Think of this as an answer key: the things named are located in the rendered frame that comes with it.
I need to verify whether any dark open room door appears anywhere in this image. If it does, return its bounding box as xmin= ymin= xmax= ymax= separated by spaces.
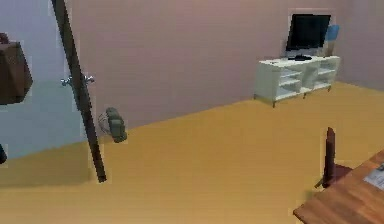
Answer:
xmin=50 ymin=0 xmax=108 ymax=184

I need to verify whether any black television set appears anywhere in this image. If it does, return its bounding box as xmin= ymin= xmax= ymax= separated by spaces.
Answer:
xmin=285 ymin=13 xmax=332 ymax=62

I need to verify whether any small black object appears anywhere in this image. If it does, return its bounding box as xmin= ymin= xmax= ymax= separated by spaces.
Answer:
xmin=0 ymin=143 xmax=8 ymax=165

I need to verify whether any brown wooden table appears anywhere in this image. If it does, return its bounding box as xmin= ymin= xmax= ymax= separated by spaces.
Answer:
xmin=292 ymin=149 xmax=384 ymax=224

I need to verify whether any brown box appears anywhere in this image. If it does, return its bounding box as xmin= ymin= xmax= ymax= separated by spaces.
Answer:
xmin=0 ymin=32 xmax=34 ymax=106

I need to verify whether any silver door knob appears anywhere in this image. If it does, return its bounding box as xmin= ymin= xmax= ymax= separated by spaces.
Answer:
xmin=60 ymin=75 xmax=96 ymax=88

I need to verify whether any blue table lamp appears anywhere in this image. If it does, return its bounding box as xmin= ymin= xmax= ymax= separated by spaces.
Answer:
xmin=323 ymin=24 xmax=341 ymax=58

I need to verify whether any dark brown wooden chair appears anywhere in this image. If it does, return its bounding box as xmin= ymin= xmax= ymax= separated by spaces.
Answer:
xmin=314 ymin=126 xmax=354 ymax=190

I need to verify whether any grey white paper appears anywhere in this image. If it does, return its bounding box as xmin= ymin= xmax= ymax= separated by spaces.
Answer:
xmin=362 ymin=162 xmax=384 ymax=191

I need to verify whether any white television stand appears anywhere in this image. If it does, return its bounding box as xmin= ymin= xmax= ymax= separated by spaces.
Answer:
xmin=253 ymin=55 xmax=342 ymax=108

